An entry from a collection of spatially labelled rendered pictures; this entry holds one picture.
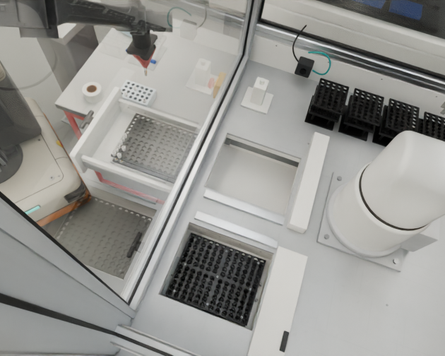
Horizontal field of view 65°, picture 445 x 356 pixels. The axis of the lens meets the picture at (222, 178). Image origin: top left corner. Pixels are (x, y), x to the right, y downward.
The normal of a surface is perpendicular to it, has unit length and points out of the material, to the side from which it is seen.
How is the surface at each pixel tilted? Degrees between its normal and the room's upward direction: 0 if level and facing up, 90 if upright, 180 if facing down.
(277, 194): 0
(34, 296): 90
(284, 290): 0
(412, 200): 73
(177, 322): 0
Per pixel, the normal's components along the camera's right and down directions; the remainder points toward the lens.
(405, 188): -0.29, 0.66
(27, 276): 0.94, 0.33
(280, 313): 0.08, -0.46
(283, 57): -0.33, 0.82
